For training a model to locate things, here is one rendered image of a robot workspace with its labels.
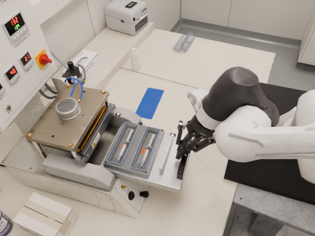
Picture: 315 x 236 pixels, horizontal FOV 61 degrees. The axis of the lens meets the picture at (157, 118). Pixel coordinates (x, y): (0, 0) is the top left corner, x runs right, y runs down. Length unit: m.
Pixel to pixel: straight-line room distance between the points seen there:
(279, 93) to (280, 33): 2.25
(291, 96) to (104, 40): 1.25
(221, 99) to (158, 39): 1.34
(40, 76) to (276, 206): 1.02
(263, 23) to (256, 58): 1.55
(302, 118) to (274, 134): 0.26
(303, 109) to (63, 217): 0.86
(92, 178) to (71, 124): 0.19
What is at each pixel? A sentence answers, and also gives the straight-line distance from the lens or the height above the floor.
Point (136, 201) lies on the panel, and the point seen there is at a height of 0.80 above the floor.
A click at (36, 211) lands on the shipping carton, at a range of 1.13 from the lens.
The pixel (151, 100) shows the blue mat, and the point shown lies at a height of 0.75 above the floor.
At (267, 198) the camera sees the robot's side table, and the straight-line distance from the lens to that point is 1.19.
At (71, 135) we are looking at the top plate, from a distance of 0.90.
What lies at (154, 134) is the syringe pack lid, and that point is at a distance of 0.98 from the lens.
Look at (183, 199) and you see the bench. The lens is 1.13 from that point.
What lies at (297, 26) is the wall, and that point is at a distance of 3.32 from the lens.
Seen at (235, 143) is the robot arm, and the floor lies 1.33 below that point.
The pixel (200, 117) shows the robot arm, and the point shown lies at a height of 1.25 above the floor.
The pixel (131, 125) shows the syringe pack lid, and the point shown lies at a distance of 1.02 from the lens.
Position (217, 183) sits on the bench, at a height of 0.75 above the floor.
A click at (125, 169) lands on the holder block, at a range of 0.92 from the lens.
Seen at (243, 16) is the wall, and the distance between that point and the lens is 3.34.
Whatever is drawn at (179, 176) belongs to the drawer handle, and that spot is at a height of 0.99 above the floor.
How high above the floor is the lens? 1.78
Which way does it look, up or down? 49 degrees down
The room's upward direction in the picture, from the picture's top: 4 degrees counter-clockwise
